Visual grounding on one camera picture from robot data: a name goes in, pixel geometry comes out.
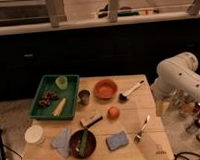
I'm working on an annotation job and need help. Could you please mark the grey crumpled cloth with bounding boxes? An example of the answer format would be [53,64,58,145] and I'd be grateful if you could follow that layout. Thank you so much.
[51,128,72,158]

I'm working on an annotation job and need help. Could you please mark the orange fruit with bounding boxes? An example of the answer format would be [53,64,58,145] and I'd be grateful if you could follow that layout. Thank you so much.
[107,107,120,119]

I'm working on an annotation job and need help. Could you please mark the black cable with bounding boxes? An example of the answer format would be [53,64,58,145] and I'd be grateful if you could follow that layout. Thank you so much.
[173,150,200,160]

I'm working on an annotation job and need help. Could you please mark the green vegetable stick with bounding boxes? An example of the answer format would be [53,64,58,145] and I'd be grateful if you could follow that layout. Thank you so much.
[79,129,88,156]

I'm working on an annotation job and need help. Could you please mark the dark brown plate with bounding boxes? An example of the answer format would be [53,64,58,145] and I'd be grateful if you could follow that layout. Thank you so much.
[69,129,96,159]

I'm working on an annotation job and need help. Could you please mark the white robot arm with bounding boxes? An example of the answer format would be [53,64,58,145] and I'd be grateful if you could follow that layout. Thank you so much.
[151,52,200,117]

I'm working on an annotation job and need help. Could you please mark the green plastic cup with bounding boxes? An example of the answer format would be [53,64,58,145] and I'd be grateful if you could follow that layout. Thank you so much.
[55,76,68,90]

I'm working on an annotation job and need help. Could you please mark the white lidded container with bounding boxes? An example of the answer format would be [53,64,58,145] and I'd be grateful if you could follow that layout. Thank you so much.
[25,125,45,145]

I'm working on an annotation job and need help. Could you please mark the green plastic tray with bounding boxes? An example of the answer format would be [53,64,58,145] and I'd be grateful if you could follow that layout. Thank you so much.
[28,74,80,121]

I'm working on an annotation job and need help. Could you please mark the small metal cup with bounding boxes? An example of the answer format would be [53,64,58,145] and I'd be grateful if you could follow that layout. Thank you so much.
[78,90,90,105]

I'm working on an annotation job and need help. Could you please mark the metal fork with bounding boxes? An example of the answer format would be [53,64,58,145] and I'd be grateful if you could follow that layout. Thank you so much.
[134,114,150,143]

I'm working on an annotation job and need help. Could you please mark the dark grapes bunch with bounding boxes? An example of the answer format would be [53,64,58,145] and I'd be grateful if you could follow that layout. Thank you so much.
[37,92,59,107]

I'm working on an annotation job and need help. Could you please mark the wooden block brush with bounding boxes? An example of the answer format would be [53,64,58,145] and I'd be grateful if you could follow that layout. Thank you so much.
[80,114,103,128]

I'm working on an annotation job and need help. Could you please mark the blue sponge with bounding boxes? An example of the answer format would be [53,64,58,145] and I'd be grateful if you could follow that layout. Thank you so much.
[106,132,129,151]

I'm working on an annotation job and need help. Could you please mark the red bowl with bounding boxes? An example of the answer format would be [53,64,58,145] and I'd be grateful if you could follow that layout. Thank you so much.
[94,79,118,99]

